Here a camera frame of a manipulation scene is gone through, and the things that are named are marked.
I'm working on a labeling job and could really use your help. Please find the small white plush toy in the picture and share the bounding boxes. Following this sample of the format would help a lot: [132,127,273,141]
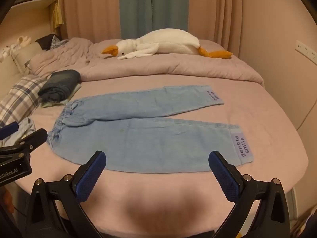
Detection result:
[0,36,32,60]

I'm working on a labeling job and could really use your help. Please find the folded dark grey jeans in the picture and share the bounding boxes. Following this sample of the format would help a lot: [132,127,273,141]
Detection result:
[38,69,81,103]

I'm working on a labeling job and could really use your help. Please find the plaid pillow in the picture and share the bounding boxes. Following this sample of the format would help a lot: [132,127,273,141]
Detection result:
[0,76,47,129]

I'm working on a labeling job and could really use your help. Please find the white wall power strip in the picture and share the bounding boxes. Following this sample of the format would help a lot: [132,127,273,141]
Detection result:
[295,40,317,64]

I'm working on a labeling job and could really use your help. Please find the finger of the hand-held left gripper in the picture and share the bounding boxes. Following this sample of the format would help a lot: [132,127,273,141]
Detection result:
[0,121,20,141]
[0,128,48,155]

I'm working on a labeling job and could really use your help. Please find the wooden shelf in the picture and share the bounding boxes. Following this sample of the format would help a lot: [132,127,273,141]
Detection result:
[12,0,59,12]

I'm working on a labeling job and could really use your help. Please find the white goose plush toy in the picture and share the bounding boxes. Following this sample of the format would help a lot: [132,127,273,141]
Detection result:
[101,29,234,60]

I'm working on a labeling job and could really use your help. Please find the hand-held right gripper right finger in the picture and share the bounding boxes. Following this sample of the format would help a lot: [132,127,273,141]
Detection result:
[208,150,291,238]

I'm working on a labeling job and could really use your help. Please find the bed with pink sheet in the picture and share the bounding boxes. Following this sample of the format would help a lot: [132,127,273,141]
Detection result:
[0,38,310,234]

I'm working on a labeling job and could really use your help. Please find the dark garment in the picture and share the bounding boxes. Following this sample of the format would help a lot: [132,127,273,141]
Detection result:
[35,33,69,51]

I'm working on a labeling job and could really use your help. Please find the pink duvet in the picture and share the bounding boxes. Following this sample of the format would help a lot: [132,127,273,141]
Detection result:
[29,38,265,88]

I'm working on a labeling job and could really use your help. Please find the beige headboard cushion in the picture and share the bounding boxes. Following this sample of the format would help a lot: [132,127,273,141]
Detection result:
[0,54,23,88]

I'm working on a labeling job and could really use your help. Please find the light blue striped cloth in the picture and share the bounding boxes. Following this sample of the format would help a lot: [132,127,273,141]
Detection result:
[0,118,36,147]

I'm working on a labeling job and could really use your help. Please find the pink curtain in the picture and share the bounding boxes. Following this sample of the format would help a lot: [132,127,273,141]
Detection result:
[58,0,122,41]
[187,0,245,55]

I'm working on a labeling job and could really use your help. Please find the teal curtain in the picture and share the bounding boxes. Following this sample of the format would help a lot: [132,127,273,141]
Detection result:
[119,0,190,40]

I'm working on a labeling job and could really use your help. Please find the light blue denim pants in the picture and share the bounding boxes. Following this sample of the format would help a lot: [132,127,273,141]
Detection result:
[47,85,255,174]

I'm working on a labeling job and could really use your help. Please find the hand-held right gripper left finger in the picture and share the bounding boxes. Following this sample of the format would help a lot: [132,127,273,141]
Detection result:
[25,150,107,238]

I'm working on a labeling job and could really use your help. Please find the beige pillow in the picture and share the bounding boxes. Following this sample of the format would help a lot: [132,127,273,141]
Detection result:
[11,42,43,75]

